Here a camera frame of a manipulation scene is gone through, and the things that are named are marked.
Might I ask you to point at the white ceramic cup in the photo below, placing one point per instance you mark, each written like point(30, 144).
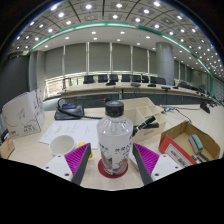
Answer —
point(61, 144)

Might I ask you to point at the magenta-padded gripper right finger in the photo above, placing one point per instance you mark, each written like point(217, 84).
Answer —
point(146, 162)

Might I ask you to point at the black marker pen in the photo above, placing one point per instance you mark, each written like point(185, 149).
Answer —
point(145, 125)

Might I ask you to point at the long curved conference desk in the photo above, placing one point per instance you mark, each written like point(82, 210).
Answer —
point(133, 90)

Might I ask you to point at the small yellow round object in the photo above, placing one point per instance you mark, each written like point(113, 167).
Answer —
point(82, 145)

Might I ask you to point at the grey board eraser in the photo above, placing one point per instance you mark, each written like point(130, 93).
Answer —
point(196, 143)

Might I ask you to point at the open brown cardboard box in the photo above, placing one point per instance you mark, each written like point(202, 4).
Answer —
point(190, 141)

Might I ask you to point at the black desk microphone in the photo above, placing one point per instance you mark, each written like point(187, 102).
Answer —
point(204, 106)

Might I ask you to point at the group of ceiling lights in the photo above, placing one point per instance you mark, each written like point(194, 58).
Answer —
point(116, 20)

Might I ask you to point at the row of black office chairs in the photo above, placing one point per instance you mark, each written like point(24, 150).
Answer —
point(125, 79)

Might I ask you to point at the black desk telephone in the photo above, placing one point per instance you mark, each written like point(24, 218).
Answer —
point(68, 111)

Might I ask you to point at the flat round red coaster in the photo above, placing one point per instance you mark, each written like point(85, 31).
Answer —
point(101, 170)

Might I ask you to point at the white printed cardboard box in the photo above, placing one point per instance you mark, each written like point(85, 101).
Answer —
point(23, 114)

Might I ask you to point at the clear bottle with black cap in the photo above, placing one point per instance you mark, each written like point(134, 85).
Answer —
point(114, 140)

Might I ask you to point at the beige compartment organizer box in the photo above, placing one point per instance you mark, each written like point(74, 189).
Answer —
point(146, 116)

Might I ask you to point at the white printed paper sheet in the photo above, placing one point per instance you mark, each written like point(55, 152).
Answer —
point(71, 131)

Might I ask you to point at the small brown cardboard box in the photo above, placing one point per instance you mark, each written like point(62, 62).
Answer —
point(6, 148)

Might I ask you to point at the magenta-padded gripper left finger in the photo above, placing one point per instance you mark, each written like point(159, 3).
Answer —
point(76, 161)

